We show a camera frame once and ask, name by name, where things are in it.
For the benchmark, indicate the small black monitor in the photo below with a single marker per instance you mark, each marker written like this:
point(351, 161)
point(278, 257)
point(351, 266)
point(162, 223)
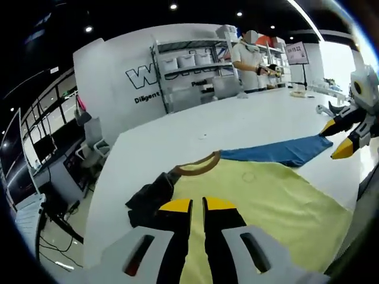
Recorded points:
point(44, 145)

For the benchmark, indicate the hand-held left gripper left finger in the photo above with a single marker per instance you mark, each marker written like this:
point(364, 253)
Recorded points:
point(174, 236)

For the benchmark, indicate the white crumpled cloth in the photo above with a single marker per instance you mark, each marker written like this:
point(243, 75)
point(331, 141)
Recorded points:
point(241, 95)

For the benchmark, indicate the large curved monitor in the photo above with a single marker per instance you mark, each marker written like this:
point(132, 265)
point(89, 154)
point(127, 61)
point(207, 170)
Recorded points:
point(17, 159)

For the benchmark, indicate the yellow blue grey garment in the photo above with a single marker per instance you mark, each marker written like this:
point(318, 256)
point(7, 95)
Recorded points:
point(266, 201)

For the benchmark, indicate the cream flat object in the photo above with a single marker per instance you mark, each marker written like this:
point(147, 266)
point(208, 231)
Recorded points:
point(299, 94)

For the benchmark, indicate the spare white gripper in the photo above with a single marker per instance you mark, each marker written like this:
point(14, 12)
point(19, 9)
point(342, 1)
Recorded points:
point(330, 109)

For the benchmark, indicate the tall white storage box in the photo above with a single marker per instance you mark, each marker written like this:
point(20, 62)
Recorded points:
point(227, 31)

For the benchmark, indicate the white timer screen on stand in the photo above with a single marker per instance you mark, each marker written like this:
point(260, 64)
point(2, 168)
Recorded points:
point(297, 54)

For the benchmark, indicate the large translucent storage box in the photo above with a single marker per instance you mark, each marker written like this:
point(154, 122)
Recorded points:
point(225, 88)

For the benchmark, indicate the grey metal shelf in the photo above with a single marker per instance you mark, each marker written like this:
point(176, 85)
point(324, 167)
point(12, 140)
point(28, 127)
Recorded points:
point(192, 77)

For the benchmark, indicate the white storage bin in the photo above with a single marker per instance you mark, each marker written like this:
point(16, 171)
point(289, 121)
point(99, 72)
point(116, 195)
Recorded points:
point(169, 64)
point(186, 61)
point(203, 59)

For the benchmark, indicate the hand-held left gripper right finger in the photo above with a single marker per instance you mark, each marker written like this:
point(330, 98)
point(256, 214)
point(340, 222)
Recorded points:
point(222, 236)

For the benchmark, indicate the white office chair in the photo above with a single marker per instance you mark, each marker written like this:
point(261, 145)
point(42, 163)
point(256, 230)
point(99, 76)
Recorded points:
point(94, 142)

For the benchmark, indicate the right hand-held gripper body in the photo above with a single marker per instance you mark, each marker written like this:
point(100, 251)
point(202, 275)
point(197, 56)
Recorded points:
point(368, 88)

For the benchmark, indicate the pink and grey hanging bag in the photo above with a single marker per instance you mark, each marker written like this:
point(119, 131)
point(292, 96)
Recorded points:
point(82, 109)

